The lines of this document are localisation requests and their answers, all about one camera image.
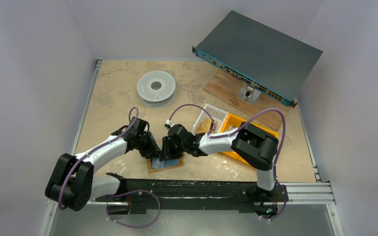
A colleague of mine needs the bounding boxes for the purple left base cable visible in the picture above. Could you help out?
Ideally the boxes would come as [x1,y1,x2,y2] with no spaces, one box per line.
[106,189,162,229]

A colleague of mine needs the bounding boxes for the yellow leather card holder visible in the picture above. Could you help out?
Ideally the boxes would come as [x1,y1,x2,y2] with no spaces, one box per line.
[147,158,184,173]

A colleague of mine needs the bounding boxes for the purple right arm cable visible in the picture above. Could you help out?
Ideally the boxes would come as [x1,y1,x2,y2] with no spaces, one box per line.
[168,103,287,183]

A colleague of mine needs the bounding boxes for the yellow plastic bin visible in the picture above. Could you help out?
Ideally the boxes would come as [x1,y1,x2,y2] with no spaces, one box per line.
[219,113,247,132]
[223,123,279,171]

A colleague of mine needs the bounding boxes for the aluminium frame rail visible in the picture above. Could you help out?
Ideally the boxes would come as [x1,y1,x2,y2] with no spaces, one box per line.
[38,59,103,236]

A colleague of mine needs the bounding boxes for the white card in bin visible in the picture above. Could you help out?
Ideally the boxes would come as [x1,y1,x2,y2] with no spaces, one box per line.
[226,125,239,131]

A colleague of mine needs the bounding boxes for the white plastic bin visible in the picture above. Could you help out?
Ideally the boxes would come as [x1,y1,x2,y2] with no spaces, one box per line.
[191,104,229,134]

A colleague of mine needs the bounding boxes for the yellow plastic bin middle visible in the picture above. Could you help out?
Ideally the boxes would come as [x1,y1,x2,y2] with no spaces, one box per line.
[219,113,247,132]

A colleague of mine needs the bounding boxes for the white filament spool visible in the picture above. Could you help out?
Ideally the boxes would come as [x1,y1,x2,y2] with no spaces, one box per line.
[136,70,176,109]

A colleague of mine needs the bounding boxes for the gold credit cards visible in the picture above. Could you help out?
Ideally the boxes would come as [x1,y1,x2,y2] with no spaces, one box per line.
[195,118,218,134]

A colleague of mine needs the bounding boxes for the grey metal stand bracket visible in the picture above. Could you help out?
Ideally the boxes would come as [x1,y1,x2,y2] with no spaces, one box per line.
[237,84,261,104]

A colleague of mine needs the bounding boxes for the brown wooden board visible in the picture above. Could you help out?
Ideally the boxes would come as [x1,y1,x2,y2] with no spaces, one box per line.
[203,70,290,118]

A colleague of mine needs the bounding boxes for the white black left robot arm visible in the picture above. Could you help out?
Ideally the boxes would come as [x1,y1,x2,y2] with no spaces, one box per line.
[45,117,160,211]

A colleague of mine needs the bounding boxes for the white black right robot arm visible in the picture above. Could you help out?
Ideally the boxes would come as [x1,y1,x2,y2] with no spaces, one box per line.
[159,122,283,200]

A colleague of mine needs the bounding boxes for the yellow plastic bin right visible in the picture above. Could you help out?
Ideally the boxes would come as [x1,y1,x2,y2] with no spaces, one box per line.
[223,123,279,171]

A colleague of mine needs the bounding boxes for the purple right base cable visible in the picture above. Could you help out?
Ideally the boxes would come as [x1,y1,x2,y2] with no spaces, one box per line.
[259,180,289,222]

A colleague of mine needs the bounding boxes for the blue grey network switch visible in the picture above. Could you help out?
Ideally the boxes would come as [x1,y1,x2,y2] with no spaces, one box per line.
[192,10,323,108]

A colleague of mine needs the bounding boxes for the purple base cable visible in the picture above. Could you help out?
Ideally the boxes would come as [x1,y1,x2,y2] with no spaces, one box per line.
[259,180,289,222]
[106,189,162,229]

